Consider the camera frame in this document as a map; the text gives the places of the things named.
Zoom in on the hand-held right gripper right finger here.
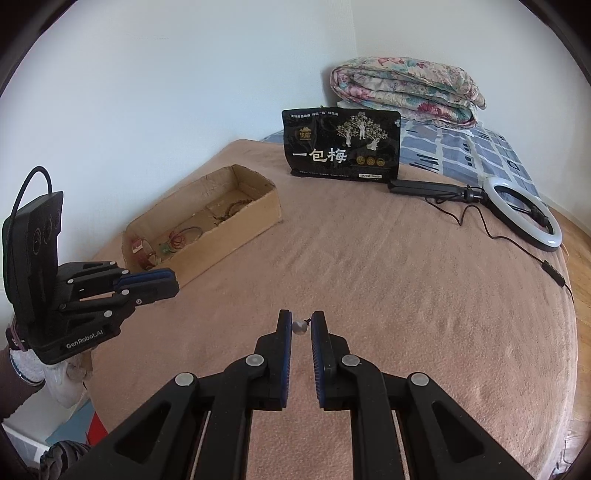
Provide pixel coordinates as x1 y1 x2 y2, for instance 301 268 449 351
310 310 532 480

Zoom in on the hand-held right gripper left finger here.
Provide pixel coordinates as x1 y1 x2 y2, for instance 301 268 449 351
60 309 293 480

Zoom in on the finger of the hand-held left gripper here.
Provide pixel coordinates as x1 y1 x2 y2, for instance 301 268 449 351
55 279 180 324
58 261 176 291

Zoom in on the brown wooden bead necklace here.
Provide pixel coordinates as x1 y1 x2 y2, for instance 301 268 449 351
205 196 252 227

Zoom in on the cardboard box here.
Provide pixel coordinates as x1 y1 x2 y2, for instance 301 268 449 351
121 165 282 288

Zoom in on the person's left hand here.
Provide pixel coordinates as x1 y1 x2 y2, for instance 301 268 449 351
9 346 90 409

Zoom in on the red plastic item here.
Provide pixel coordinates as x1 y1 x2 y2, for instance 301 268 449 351
88 411 109 446

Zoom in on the grey striped cloth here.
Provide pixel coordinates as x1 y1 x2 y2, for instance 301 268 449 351
39 440 93 480

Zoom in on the black tripod stand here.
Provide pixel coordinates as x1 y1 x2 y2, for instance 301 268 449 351
387 179 485 204

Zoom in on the black snack bag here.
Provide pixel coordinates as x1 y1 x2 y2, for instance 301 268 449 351
281 109 402 184

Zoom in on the blue checked bed sheet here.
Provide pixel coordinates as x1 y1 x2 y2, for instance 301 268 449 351
259 117 550 204

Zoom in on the folded floral quilt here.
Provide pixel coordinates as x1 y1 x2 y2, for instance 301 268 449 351
330 56 487 127

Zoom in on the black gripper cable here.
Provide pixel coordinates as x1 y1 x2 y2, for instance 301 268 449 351
13 166 54 222

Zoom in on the black cable with inline switch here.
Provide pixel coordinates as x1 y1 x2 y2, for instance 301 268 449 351
425 196 575 305

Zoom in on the white ring light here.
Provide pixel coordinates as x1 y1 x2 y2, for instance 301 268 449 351
482 176 564 253

